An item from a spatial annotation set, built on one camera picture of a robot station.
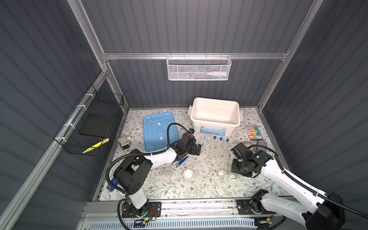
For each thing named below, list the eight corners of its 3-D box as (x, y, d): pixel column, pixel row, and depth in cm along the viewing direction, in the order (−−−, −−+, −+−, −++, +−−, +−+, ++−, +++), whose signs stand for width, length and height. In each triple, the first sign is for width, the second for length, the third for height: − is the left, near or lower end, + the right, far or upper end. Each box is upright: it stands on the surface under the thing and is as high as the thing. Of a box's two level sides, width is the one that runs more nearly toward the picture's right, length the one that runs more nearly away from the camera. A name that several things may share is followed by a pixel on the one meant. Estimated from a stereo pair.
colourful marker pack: (250, 140, 103) (251, 138, 101) (246, 127, 110) (247, 125, 109) (263, 140, 103) (264, 138, 101) (258, 126, 110) (259, 125, 109)
